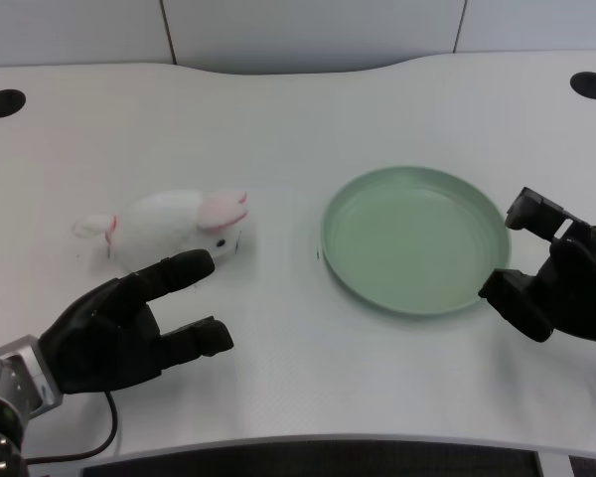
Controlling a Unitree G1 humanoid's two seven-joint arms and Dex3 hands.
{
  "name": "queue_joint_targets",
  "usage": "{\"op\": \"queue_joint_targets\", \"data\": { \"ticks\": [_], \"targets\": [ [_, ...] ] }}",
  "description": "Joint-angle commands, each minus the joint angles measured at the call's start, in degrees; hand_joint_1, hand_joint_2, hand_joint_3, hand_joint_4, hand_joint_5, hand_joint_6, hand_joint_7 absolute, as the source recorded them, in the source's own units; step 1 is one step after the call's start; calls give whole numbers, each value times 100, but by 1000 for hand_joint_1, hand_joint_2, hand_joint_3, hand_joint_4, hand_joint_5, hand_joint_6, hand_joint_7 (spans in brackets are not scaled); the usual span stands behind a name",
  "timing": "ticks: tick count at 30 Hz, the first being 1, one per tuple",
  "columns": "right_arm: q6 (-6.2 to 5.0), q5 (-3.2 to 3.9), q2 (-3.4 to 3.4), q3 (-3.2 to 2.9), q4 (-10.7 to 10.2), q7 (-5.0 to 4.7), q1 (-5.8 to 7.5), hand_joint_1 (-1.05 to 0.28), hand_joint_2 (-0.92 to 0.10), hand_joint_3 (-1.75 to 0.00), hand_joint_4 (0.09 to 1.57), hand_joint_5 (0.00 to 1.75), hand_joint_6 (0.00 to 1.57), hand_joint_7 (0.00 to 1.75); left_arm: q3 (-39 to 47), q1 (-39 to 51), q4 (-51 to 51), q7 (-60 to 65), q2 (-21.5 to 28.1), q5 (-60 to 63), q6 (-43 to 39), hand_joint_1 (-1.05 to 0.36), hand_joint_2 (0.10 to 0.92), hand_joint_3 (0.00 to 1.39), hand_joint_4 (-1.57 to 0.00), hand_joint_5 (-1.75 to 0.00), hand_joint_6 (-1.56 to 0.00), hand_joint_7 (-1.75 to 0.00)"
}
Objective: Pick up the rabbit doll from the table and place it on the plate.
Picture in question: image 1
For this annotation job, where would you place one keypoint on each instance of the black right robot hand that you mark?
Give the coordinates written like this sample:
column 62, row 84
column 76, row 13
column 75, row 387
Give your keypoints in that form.
column 576, row 288

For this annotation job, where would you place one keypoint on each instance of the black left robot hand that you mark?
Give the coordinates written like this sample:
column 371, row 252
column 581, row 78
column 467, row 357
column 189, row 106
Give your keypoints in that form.
column 104, row 333

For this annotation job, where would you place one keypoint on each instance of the white pink-eared rabbit doll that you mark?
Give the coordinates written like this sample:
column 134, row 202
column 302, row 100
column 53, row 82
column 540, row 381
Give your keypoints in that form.
column 159, row 223

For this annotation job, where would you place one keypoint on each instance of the light green round plate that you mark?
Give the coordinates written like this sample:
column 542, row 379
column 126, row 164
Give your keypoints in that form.
column 412, row 243

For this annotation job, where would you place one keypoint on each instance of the dark textured panel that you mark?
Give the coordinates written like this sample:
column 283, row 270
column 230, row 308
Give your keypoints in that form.
column 303, row 459

